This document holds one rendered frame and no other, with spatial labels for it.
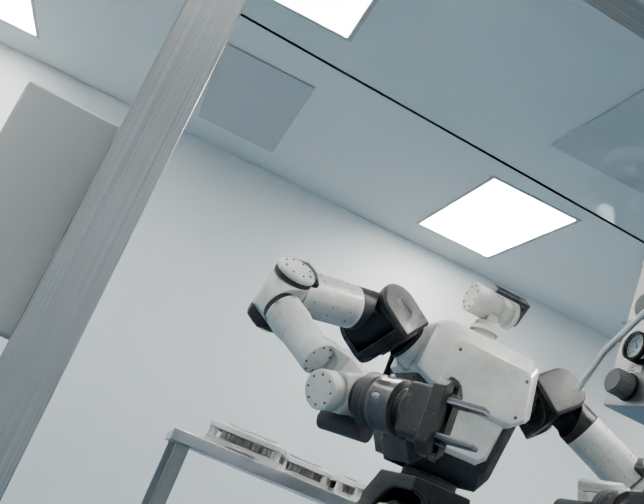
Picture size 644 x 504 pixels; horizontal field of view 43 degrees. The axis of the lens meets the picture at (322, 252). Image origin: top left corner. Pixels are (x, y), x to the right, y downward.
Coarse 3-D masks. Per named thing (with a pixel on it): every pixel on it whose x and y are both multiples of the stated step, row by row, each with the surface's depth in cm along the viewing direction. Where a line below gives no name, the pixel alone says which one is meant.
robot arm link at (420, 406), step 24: (384, 384) 125; (408, 384) 126; (456, 384) 122; (384, 408) 122; (408, 408) 122; (432, 408) 119; (384, 432) 125; (408, 432) 120; (432, 432) 118; (432, 456) 119
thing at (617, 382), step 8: (616, 368) 96; (632, 368) 96; (640, 368) 95; (608, 376) 96; (616, 376) 94; (624, 376) 94; (632, 376) 95; (608, 384) 95; (616, 384) 94; (624, 384) 94; (632, 384) 94; (608, 392) 95; (616, 392) 94; (624, 392) 94; (632, 392) 94; (624, 400) 95
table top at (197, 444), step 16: (176, 432) 219; (192, 448) 228; (208, 448) 219; (224, 448) 220; (240, 464) 220; (256, 464) 221; (272, 480) 221; (288, 480) 222; (304, 496) 286; (320, 496) 222; (336, 496) 223
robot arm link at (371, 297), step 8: (368, 296) 162; (376, 296) 164; (368, 304) 161; (376, 304) 165; (368, 312) 161; (376, 312) 164; (360, 320) 161; (368, 320) 166; (376, 320) 165; (384, 320) 164; (352, 328) 163; (360, 328) 168; (368, 328) 167; (376, 328) 166; (384, 328) 165; (392, 328) 165; (352, 336) 169; (360, 336) 168; (368, 336) 168; (376, 336) 167; (360, 344) 170; (368, 344) 169
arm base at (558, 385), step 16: (560, 368) 178; (544, 384) 173; (560, 384) 175; (576, 384) 176; (544, 400) 172; (560, 400) 172; (576, 400) 174; (544, 416) 172; (528, 432) 178; (544, 432) 184
